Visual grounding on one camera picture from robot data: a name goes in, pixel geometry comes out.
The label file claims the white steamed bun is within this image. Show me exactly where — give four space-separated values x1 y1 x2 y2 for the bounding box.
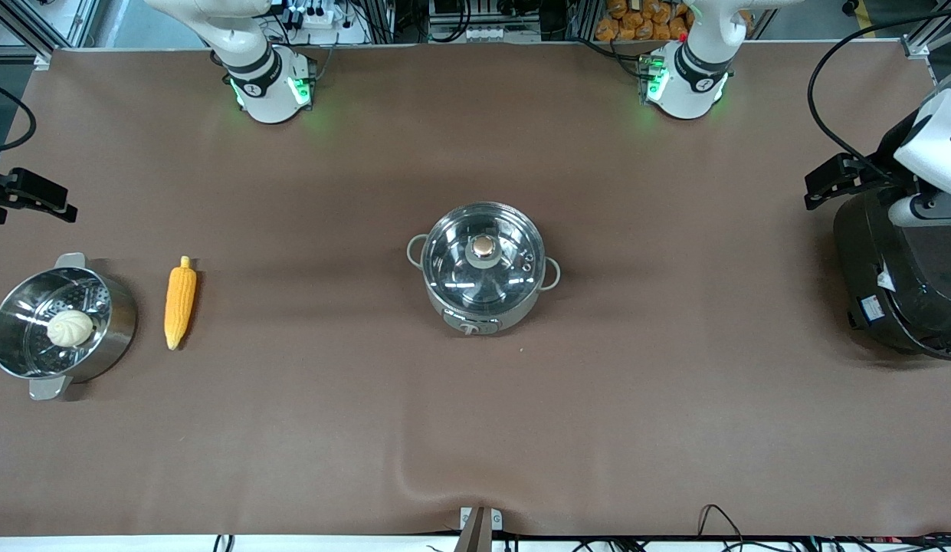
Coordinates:
46 309 95 348

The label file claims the black cable bundle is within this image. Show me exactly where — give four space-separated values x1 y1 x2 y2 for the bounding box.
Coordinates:
506 531 951 552

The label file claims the grey electric cooking pot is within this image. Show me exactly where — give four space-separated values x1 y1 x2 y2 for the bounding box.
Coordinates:
406 201 562 337

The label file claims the brown table mat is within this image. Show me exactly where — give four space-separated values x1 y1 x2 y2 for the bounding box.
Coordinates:
0 42 951 537

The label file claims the yellow corn cob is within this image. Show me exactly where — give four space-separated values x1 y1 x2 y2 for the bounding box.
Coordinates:
164 255 198 352

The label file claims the steel steamer pot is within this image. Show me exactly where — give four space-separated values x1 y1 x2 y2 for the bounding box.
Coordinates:
0 252 139 402

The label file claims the black rice cooker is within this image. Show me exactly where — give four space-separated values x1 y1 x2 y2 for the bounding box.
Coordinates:
831 184 951 363

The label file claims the grey metal bracket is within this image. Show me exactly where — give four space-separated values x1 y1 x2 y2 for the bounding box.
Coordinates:
456 506 503 552

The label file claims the black looped cable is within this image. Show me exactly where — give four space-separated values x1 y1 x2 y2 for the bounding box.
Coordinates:
697 504 744 541

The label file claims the glass pot lid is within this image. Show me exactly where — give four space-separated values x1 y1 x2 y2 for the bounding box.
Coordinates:
423 202 545 315

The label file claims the white power strip with plugs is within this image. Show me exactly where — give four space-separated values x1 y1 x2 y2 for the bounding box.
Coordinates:
287 4 346 28

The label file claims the bag of orange buns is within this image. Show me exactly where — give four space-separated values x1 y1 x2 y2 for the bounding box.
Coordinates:
595 0 690 41

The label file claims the aluminium frame profile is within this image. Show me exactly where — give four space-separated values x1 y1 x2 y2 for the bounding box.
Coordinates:
0 0 100 70
902 0 951 61

